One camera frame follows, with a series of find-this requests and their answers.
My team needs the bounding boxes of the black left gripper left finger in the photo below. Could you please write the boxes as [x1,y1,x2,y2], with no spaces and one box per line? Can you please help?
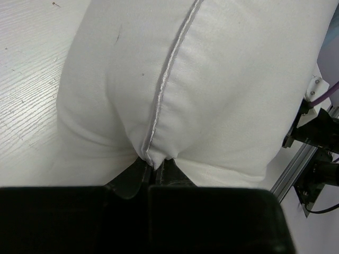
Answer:
[1,159,151,253]

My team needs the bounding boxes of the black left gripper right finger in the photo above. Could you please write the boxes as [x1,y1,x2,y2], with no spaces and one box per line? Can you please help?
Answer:
[149,160,296,253]

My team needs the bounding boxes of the white pillow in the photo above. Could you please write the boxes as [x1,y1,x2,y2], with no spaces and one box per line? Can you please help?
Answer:
[51,0,337,190]

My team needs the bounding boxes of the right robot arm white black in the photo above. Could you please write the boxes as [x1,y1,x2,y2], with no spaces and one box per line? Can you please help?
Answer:
[283,108,338,216]

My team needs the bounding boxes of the aluminium table front rail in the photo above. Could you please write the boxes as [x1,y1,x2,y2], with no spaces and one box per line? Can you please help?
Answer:
[269,104,339,202]

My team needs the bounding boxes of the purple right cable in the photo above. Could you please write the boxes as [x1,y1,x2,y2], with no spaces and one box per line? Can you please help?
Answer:
[311,80,339,106]

